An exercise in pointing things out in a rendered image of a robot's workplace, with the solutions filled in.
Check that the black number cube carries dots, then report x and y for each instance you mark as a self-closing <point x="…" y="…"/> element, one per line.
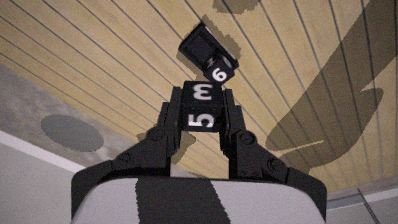
<point x="218" y="68"/>
<point x="201" y="106"/>

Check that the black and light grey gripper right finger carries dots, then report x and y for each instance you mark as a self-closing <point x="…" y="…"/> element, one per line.
<point x="250" y="161"/>

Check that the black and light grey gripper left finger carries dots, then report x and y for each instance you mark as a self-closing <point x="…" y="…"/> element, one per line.
<point x="149" y="157"/>

